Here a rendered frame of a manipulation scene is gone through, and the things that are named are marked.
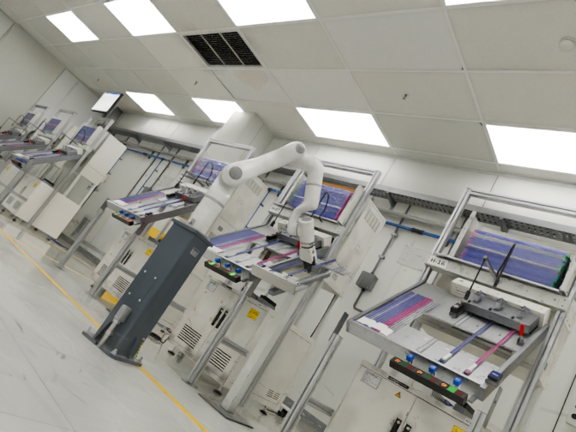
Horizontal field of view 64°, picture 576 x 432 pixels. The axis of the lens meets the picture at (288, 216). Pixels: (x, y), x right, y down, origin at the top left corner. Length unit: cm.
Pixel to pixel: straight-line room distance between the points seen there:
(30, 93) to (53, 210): 445
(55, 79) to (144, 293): 927
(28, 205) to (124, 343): 491
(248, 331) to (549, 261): 179
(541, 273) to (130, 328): 207
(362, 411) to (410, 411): 25
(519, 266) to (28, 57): 1011
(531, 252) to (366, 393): 115
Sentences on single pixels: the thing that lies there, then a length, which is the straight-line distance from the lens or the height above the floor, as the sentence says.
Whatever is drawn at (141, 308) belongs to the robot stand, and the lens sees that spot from 236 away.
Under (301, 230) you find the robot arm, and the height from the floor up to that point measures 104.
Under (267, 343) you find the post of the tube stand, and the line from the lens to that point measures 267.
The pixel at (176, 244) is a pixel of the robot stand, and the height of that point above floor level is 59.
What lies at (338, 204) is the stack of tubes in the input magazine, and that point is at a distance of 339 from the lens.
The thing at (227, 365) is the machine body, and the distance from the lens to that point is 310.
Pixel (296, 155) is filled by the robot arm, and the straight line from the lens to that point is 255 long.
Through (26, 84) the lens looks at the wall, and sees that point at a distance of 1119.
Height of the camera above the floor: 43
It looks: 14 degrees up
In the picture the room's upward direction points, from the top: 32 degrees clockwise
